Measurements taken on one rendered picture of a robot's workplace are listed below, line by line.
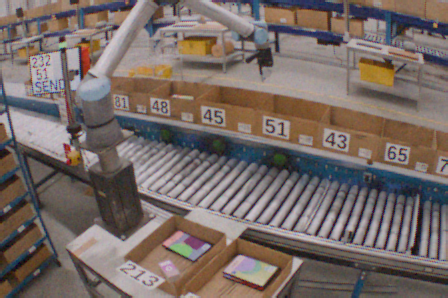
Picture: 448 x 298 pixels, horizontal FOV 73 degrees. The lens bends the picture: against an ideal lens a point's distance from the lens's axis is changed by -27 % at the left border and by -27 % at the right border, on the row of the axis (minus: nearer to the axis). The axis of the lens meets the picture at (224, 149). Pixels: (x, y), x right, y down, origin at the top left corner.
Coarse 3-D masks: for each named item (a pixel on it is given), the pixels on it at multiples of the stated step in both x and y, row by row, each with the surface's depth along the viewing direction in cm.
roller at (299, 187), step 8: (304, 176) 217; (296, 184) 212; (304, 184) 213; (296, 192) 205; (288, 200) 199; (296, 200) 203; (288, 208) 194; (280, 216) 188; (272, 224) 183; (280, 224) 186
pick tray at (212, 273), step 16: (240, 240) 160; (224, 256) 156; (256, 256) 159; (272, 256) 154; (288, 256) 149; (208, 272) 148; (288, 272) 147; (192, 288) 141; (208, 288) 145; (224, 288) 145; (240, 288) 144; (272, 288) 136
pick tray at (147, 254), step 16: (176, 224) 180; (192, 224) 173; (144, 240) 161; (160, 240) 171; (208, 240) 172; (224, 240) 164; (128, 256) 152; (144, 256) 163; (160, 256) 164; (176, 256) 164; (208, 256) 154; (160, 272) 154; (192, 272) 146; (160, 288) 145; (176, 288) 138
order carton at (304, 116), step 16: (272, 96) 246; (288, 96) 243; (256, 112) 226; (272, 112) 251; (288, 112) 248; (304, 112) 242; (320, 112) 236; (256, 128) 231; (304, 128) 215; (304, 144) 219
